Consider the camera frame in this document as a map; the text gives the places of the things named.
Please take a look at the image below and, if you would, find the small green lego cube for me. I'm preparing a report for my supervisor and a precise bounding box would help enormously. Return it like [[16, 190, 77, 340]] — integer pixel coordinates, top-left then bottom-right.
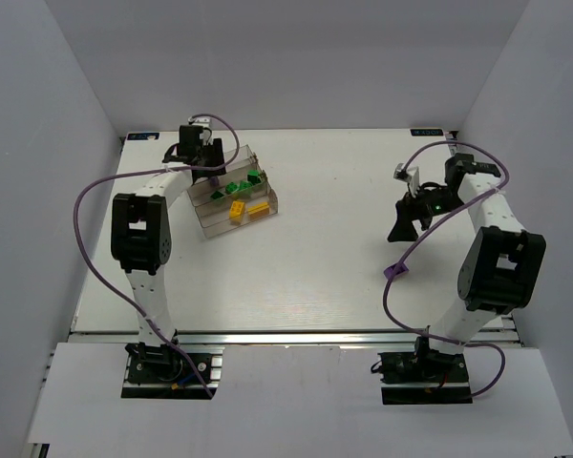
[[246, 169, 262, 185]]

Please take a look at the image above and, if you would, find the yellow patterned lego brick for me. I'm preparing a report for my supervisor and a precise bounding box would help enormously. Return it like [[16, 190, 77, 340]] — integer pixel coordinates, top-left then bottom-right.
[[228, 200, 246, 225]]

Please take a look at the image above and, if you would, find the yellow long lego brick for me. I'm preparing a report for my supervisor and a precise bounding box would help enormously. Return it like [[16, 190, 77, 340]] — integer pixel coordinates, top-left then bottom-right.
[[247, 202, 271, 220]]

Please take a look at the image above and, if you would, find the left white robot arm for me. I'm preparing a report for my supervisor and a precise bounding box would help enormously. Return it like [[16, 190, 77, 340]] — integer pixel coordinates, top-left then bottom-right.
[[111, 116, 226, 367]]

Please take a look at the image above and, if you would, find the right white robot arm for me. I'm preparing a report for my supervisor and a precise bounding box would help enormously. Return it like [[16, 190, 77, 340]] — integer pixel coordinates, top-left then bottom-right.
[[388, 154, 546, 358]]

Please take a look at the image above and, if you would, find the clear tiered plastic organizer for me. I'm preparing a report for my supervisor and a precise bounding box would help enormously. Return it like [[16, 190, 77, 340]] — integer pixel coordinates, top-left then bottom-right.
[[187, 145, 279, 239]]

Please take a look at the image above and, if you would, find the blue label sticker left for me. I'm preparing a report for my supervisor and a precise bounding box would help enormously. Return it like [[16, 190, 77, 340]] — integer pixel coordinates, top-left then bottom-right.
[[126, 132, 159, 141]]

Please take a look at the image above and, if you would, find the blue label sticker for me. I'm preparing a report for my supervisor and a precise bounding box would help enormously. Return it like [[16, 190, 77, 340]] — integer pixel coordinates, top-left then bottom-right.
[[126, 132, 159, 141], [410, 128, 444, 137]]

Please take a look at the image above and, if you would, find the blue label sticker right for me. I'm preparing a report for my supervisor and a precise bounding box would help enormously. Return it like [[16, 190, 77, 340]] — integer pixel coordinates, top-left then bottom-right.
[[410, 128, 444, 137]]

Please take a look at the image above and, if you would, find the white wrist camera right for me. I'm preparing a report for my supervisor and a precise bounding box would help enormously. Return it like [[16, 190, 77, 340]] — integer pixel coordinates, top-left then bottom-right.
[[393, 163, 420, 198]]

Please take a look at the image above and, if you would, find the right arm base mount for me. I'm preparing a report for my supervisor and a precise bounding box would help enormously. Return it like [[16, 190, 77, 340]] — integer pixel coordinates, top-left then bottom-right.
[[370, 352, 473, 406]]

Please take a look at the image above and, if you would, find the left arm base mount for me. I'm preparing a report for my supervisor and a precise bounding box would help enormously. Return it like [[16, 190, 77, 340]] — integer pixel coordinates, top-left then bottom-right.
[[120, 343, 219, 400]]

